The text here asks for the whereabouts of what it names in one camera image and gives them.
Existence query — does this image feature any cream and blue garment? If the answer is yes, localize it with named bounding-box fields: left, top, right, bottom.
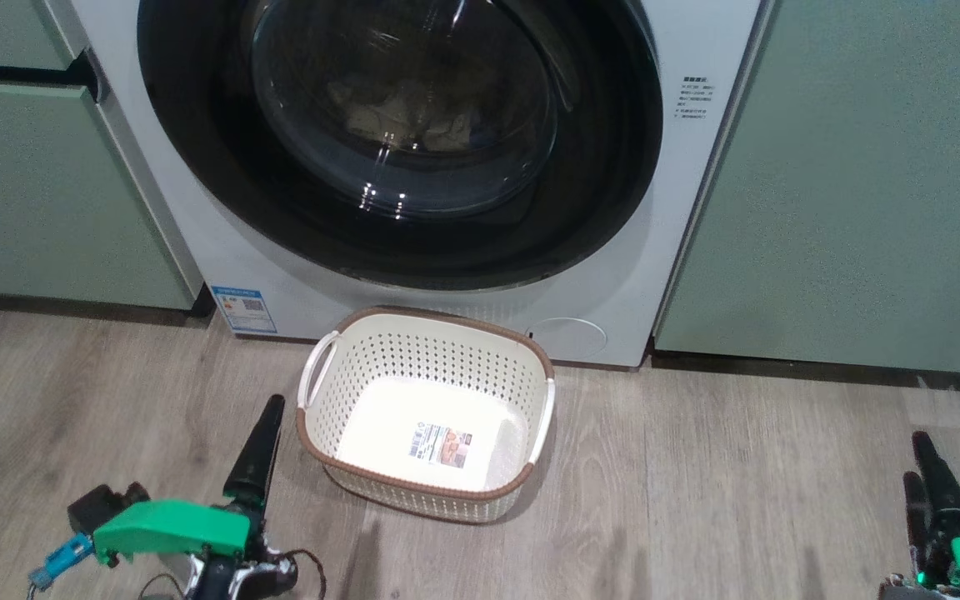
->
left=328, top=71, right=481, bottom=153

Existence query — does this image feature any small printed label sticker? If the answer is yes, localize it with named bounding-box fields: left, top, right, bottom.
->
left=409, top=422, right=476, bottom=468

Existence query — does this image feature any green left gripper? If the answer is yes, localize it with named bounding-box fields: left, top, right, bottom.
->
left=92, top=395, right=293, bottom=584

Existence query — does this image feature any dark cabinet plinth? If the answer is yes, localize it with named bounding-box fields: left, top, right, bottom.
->
left=651, top=350, right=960, bottom=398
left=0, top=287, right=216, bottom=328

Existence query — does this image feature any white front-load washing machine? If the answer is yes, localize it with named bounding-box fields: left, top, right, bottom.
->
left=47, top=0, right=773, bottom=368

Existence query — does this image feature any round black glass washer door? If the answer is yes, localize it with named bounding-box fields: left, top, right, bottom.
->
left=137, top=0, right=664, bottom=291

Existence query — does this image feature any blue energy label sticker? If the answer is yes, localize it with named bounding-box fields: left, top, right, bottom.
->
left=212, top=285, right=268, bottom=336

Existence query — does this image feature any thin black cable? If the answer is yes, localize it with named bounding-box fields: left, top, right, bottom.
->
left=276, top=547, right=328, bottom=600

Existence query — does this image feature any green cabinet door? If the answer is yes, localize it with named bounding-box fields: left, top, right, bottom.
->
left=0, top=78, right=198, bottom=311

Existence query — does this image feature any cream perforated basket brown rim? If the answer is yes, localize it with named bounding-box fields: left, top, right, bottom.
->
left=297, top=306, right=556, bottom=524

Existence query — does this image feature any large green cabinet panel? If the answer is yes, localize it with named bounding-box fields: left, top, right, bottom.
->
left=653, top=0, right=960, bottom=373

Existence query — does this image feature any round drain filter cover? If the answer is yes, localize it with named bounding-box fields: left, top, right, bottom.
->
left=527, top=317, right=609, bottom=362

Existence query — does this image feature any blue cable connector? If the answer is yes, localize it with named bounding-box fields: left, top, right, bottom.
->
left=28, top=533, right=94, bottom=593

